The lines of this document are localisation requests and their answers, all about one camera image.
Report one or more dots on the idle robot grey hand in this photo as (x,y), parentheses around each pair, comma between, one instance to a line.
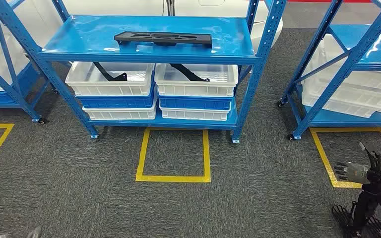
(353,172)

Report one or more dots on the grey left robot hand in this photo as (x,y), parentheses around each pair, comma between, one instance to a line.
(35,232)

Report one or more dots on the black plastic bracket panel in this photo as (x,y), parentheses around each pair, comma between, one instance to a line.
(207,40)

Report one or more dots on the blue steel shelf rack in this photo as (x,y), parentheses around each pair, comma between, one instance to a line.
(88,36)
(0,98)
(374,42)

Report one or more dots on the black curved trim part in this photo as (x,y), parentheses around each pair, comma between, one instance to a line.
(118,78)
(190,75)

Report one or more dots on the white car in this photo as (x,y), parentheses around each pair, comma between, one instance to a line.
(128,7)

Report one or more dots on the chrome stanchion post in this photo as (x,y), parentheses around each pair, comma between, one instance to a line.
(170,8)

